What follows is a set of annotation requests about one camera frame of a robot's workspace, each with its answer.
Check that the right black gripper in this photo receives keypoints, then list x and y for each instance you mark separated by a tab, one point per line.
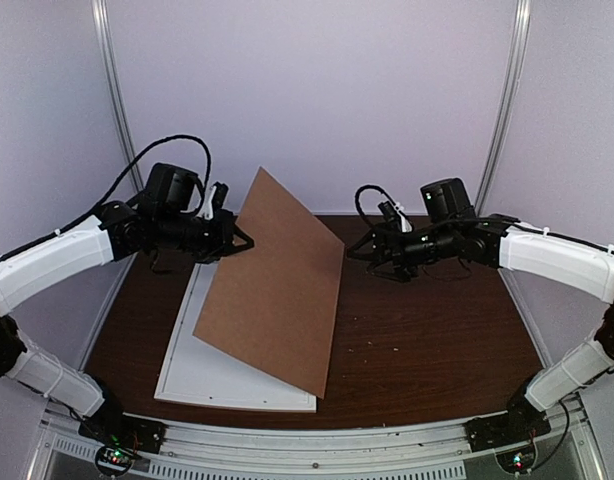
383	237

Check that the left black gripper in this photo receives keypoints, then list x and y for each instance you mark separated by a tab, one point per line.
219	248

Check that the front aluminium rail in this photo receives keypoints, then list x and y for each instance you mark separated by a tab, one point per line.
437	450

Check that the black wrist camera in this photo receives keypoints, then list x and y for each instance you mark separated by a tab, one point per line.
169	188
447	199

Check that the left aluminium corner post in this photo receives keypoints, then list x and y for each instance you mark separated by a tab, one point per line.
103	31

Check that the controller board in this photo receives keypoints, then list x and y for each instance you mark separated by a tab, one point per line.
517	460
114	461

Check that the right aluminium corner post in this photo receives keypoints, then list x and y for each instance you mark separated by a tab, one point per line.
515	63

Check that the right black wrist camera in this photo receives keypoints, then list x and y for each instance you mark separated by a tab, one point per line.
447	199

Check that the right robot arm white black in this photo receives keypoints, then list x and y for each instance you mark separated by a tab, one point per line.
563	285

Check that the brown fibreboard backing board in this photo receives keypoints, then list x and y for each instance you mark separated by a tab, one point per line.
273	307

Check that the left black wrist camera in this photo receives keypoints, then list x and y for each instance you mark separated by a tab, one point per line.
169	188

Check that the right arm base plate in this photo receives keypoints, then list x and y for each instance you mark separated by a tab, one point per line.
484	433

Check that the right controller board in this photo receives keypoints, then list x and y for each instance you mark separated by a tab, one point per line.
517	460

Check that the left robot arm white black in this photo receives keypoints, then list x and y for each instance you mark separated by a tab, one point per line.
111	234

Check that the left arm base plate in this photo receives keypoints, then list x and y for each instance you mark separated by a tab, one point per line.
130	433

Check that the white picture frame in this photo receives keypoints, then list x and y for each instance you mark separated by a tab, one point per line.
195	373

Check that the aluminium corner post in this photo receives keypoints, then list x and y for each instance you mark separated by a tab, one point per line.
515	63
103	31

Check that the left controller board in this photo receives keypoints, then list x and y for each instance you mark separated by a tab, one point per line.
114	461

